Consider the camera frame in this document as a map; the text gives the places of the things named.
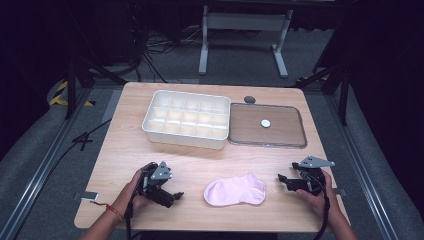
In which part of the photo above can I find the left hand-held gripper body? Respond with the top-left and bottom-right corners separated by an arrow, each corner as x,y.
141,160 -> 174,203

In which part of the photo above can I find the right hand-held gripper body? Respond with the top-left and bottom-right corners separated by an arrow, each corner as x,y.
291,155 -> 336,196

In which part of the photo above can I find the pink sock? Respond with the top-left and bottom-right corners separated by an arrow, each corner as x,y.
203,172 -> 267,208

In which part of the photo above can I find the person's left hand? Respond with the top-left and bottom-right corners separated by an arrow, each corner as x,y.
120,168 -> 152,210

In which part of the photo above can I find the person's right hand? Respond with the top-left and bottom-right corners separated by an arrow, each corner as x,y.
295,170 -> 335,219

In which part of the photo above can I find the transparent box lid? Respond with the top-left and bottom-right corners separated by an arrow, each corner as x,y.
227,102 -> 308,149

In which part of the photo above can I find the white divided storage box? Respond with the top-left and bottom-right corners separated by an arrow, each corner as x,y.
141,89 -> 232,150

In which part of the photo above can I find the black tripod stand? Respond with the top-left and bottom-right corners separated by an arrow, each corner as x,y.
64,54 -> 128,120
293,61 -> 352,127

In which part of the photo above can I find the yellow black hazard tape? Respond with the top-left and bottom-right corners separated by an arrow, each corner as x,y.
48,79 -> 97,108

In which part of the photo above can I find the white metal stand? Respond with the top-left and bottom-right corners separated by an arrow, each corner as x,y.
198,4 -> 294,79

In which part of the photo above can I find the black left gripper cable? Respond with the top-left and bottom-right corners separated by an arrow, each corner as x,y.
124,186 -> 138,240

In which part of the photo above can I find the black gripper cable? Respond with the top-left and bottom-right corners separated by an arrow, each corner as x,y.
124,186 -> 138,240
312,191 -> 332,240

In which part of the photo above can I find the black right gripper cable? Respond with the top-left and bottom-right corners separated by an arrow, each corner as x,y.
312,191 -> 332,240

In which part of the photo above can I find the metal floor rail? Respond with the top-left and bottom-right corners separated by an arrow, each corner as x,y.
0,87 -> 95,240
323,93 -> 399,240

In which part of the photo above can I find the red string bracelet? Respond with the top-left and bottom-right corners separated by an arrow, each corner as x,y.
89,200 -> 125,224

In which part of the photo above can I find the black floor cable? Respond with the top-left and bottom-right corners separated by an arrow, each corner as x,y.
49,118 -> 113,171

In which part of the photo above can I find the bundle of black cables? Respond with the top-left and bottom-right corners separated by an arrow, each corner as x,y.
133,24 -> 204,84

